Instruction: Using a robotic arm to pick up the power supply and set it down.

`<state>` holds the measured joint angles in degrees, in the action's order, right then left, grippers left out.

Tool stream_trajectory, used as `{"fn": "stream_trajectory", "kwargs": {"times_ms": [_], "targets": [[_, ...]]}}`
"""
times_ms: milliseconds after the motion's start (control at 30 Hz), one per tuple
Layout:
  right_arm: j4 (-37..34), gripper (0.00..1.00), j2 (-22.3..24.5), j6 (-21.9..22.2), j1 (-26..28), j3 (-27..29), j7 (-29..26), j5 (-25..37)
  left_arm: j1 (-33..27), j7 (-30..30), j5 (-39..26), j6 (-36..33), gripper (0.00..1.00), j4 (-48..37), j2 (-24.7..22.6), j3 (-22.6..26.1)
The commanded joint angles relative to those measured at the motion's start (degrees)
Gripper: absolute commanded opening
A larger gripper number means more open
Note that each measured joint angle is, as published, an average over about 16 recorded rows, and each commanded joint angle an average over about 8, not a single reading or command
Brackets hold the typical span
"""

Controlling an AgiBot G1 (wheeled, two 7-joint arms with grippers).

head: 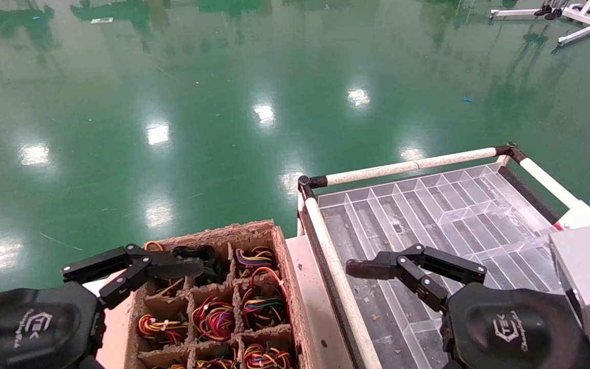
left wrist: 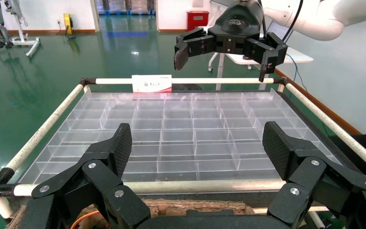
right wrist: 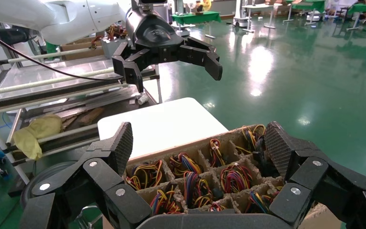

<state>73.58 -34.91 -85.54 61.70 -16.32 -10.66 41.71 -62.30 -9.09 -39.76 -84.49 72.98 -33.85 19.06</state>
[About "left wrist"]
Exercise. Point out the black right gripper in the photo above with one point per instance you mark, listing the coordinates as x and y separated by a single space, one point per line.
236 28

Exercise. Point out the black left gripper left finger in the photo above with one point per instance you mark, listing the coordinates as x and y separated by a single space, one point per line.
107 164

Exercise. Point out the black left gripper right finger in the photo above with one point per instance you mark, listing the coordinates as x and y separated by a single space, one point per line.
299 164

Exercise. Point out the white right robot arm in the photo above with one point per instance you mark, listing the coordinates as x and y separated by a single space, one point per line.
315 23

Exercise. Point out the black round object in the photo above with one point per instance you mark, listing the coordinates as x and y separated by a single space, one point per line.
186 87

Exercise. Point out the white desk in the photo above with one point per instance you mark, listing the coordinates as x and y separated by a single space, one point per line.
296 58

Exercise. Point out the clear acrylic divider tray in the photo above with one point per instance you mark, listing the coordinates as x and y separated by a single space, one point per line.
176 139

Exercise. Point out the white red sign card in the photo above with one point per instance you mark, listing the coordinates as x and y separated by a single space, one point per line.
151 83

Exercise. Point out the brown cardboard divider box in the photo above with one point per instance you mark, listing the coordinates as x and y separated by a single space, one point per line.
186 207

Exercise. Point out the yellow floor machine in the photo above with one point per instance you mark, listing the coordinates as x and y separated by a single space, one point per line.
67 23

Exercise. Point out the white metal stand base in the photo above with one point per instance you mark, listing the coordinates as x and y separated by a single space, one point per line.
22 39

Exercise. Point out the red wall cabinet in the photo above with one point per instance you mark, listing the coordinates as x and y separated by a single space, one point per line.
198 20

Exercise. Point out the white tube cart frame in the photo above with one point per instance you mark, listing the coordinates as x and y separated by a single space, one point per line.
41 132

